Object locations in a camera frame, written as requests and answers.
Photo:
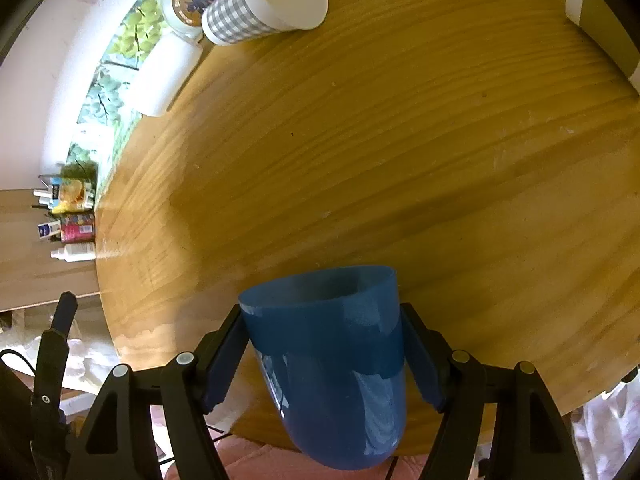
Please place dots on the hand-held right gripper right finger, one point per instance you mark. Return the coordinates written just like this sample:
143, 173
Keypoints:
424, 360

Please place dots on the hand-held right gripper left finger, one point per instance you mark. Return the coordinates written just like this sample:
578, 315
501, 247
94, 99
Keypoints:
224, 360

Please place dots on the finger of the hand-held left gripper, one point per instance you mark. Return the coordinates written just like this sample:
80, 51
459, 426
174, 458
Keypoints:
50, 360

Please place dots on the blue plastic cup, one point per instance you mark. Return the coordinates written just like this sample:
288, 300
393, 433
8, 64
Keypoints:
340, 360

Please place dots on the white cup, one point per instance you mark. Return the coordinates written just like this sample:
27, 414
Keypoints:
162, 75

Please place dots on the grape print paper cup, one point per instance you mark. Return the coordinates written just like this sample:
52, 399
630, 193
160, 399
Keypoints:
187, 2

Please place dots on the grey checked paper cup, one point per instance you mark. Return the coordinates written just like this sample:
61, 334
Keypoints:
270, 0

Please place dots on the white cloth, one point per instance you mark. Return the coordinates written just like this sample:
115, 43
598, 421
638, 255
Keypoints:
87, 365
602, 420

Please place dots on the white plastic bottle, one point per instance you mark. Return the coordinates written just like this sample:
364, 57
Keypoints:
75, 251

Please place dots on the small white blue-label bottle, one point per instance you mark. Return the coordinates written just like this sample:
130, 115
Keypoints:
47, 230

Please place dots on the pink printed can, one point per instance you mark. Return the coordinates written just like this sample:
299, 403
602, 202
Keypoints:
77, 227

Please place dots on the yellow printed packet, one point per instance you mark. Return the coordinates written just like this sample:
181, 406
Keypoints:
71, 192

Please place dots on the green floral printed cloth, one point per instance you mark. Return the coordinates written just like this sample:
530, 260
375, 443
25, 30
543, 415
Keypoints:
130, 45

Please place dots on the white and olive box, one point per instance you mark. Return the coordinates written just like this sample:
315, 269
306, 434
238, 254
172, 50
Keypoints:
587, 2

